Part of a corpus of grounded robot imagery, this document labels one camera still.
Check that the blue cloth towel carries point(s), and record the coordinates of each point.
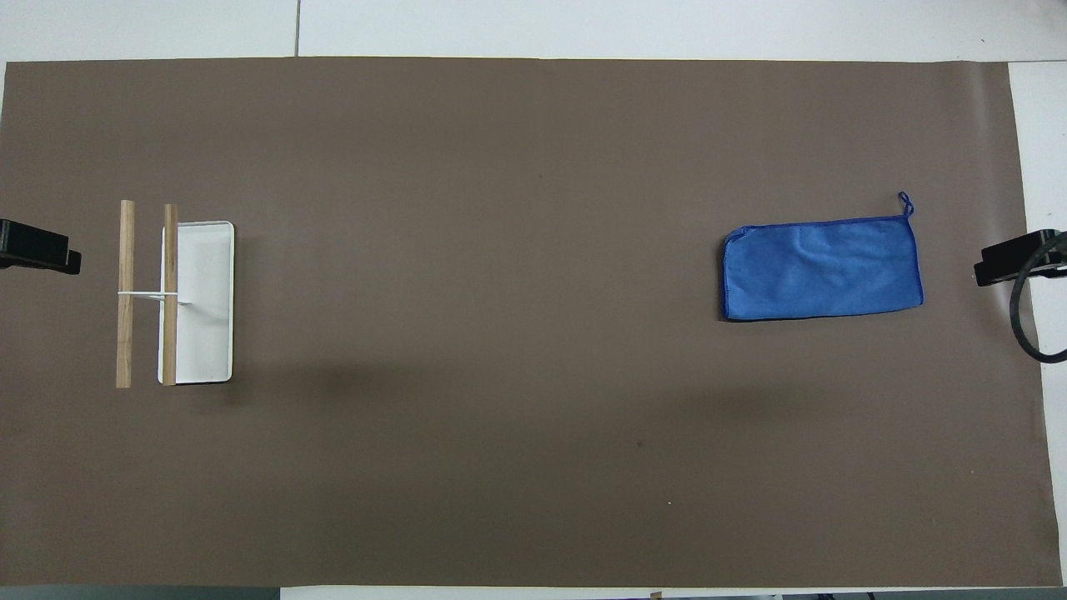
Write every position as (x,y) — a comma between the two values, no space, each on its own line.
(821,268)

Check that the white towel rack wooden bars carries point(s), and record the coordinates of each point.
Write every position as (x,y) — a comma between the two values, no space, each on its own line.
(205,300)

